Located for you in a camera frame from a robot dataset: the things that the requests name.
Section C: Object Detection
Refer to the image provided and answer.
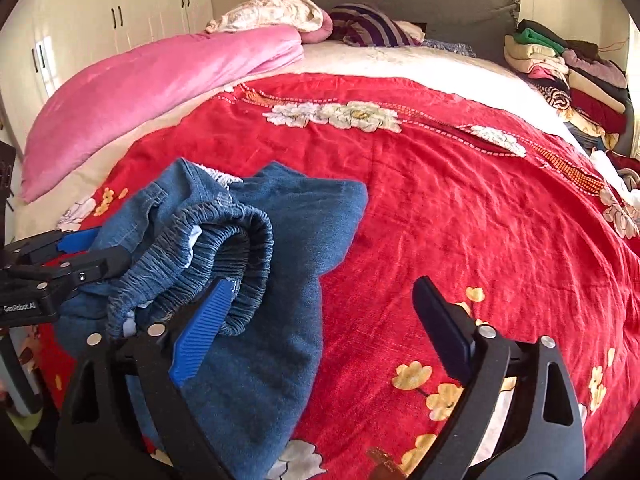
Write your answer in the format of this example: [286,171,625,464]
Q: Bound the purple striped cushion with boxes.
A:
[327,3,426,48]

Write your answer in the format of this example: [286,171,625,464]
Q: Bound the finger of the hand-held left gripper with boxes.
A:
[4,244,132,292]
[4,226,104,264]

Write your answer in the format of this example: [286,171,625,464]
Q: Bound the pink quilt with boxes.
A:
[20,24,305,204]

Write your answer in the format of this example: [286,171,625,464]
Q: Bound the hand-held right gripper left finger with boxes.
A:
[55,277,238,480]

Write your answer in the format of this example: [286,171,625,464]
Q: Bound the red floral blanket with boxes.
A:
[37,72,640,480]

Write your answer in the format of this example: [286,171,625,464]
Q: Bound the stack of folded clothes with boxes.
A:
[502,19,636,156]

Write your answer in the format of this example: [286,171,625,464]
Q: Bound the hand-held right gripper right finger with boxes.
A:
[407,276,587,480]

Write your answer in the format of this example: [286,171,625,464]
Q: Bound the pile of loose clothes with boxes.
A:
[590,150,640,197]

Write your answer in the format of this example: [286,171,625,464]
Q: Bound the blue patterned cloth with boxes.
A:
[424,38,477,59]

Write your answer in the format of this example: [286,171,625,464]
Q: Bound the mauve pillow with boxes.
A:
[299,10,334,44]

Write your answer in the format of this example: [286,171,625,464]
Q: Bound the floral pillow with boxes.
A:
[206,0,326,35]

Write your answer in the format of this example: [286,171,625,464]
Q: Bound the blue pants with lace hem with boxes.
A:
[52,157,370,480]

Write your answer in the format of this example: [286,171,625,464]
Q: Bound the grey headboard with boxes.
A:
[255,0,521,61]

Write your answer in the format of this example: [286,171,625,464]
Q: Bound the cream bedsheet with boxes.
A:
[12,40,591,241]

